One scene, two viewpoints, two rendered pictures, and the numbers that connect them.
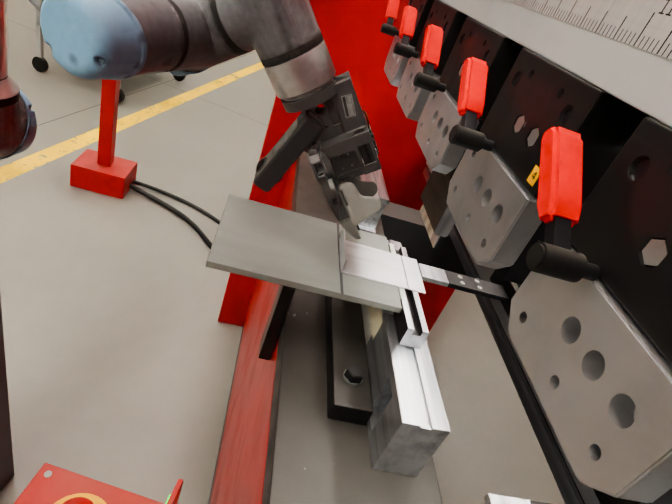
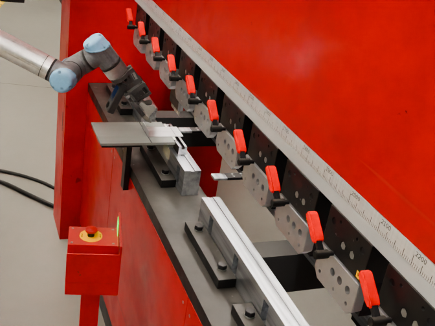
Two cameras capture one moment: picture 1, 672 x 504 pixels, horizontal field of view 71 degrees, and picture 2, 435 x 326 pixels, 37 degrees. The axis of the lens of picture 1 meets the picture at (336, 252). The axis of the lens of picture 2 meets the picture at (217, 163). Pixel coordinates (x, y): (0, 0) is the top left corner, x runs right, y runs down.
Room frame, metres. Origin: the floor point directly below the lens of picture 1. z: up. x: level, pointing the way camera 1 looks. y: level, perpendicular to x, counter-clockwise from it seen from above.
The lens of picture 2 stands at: (-1.53, 0.11, 1.92)
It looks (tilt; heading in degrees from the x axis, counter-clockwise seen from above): 25 degrees down; 350
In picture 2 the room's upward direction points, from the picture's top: 9 degrees clockwise
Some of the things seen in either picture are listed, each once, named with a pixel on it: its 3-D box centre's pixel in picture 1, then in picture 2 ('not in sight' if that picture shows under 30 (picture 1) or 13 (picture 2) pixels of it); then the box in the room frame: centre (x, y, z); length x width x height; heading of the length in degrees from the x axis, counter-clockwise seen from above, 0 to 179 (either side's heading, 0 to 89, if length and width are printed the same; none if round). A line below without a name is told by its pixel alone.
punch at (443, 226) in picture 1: (440, 200); (177, 98); (0.61, -0.11, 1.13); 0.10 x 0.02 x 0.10; 14
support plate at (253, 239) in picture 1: (308, 249); (132, 133); (0.57, 0.04, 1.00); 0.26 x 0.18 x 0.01; 104
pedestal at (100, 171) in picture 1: (109, 106); not in sight; (1.98, 1.23, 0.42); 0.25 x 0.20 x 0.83; 104
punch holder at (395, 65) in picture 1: (422, 42); (149, 29); (1.02, 0.00, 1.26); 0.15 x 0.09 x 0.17; 14
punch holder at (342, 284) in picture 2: not in sight; (358, 258); (-0.53, -0.38, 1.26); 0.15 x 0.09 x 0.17; 14
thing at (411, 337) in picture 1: (402, 290); (174, 138); (0.58, -0.11, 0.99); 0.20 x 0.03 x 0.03; 14
